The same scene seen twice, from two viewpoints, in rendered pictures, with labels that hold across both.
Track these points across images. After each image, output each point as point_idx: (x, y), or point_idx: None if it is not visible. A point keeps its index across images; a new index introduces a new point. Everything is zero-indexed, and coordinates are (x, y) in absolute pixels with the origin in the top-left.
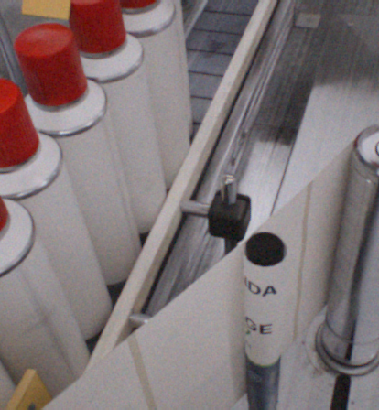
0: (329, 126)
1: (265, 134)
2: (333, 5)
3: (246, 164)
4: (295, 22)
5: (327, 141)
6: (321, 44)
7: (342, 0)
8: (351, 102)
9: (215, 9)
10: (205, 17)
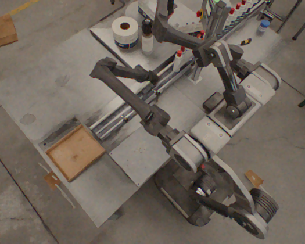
0: (158, 61)
1: None
2: (135, 89)
3: None
4: None
5: (160, 60)
6: (143, 83)
7: (133, 90)
8: (154, 63)
9: (157, 87)
10: (160, 86)
